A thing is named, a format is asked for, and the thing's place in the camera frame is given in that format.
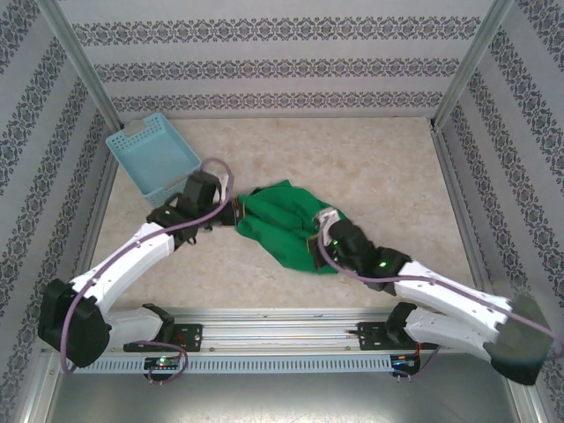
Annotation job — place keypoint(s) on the green t-shirt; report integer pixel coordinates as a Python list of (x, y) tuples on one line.
[(286, 220)]

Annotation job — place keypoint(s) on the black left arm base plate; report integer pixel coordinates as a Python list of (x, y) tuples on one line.
[(194, 337)]

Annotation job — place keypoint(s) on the grey metal base panel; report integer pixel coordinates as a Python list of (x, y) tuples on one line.
[(282, 401)]

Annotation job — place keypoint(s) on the aluminium frame post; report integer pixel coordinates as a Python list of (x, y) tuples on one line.
[(473, 57), (79, 57)]

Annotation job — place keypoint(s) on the aluminium mounting rail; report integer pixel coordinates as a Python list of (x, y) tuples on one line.
[(282, 330)]

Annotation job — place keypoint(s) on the light blue plastic basket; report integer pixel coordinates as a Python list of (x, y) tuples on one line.
[(154, 154)]

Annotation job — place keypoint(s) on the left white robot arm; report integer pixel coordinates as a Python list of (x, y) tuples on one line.
[(128, 251)]

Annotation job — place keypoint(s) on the aluminium side rail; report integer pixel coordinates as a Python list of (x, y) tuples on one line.
[(101, 198), (457, 198)]

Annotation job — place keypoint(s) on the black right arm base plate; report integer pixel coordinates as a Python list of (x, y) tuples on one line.
[(372, 337)]

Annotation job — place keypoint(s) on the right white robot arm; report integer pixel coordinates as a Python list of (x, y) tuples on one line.
[(440, 291)]

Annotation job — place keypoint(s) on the small circuit board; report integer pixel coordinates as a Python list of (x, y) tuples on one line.
[(161, 363), (405, 361)]

